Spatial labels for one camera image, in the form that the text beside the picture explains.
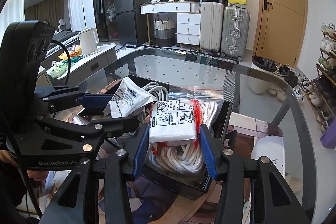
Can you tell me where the white grey medicine sachet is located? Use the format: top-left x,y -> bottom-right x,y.
103,77 -> 157,118

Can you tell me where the white charging cable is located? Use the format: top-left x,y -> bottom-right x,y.
141,81 -> 169,102

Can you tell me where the red white tissue pack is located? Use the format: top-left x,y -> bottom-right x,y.
149,99 -> 202,154

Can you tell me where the bagged white rope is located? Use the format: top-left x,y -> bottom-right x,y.
147,88 -> 224,176

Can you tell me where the person's left hand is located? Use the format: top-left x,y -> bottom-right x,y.
0,150 -> 49,181

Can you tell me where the grey side cabinet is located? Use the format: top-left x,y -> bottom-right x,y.
41,43 -> 117,85

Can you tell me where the anime print desk mat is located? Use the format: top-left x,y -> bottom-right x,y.
34,110 -> 285,224

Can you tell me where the white electric kettle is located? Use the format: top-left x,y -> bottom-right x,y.
79,27 -> 99,56

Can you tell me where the purple bag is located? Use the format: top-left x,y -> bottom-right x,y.
320,121 -> 336,149

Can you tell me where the black cardboard box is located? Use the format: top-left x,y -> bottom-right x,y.
79,74 -> 234,201

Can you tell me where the shoe rack with shoes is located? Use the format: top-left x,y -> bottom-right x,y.
286,22 -> 336,135

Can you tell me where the woven laundry basket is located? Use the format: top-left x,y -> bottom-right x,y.
154,16 -> 176,47

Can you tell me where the black refrigerator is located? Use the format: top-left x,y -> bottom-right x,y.
114,0 -> 151,45

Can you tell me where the white dresser with drawers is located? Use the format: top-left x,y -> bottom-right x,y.
140,2 -> 201,47

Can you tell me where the white suitcase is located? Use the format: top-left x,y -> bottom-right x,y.
200,2 -> 224,52

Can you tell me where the silver suitcase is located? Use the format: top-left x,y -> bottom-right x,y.
220,6 -> 250,61

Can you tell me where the wooden door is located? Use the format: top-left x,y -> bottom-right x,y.
253,0 -> 308,67

